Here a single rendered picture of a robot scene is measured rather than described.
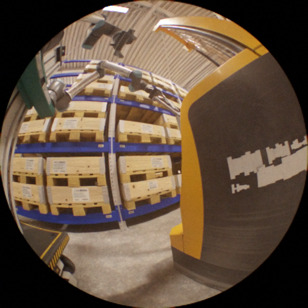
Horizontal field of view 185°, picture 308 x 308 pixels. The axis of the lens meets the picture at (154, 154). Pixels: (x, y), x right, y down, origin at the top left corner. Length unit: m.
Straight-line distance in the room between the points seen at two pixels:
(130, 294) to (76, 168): 1.20
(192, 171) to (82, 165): 1.12
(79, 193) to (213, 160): 1.20
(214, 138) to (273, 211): 0.24
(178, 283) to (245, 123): 0.75
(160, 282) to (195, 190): 0.61
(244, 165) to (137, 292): 0.74
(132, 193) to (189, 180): 0.97
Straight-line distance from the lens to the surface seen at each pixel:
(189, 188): 0.31
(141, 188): 1.24
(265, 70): 0.32
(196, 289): 0.69
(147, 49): 7.53
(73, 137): 1.34
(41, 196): 1.44
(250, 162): 0.23
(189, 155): 0.29
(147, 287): 0.72
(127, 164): 1.22
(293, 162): 0.26
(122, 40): 0.68
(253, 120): 0.24
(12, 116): 0.87
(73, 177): 1.21
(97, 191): 1.17
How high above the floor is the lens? 0.64
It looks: 14 degrees up
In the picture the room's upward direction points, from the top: 9 degrees counter-clockwise
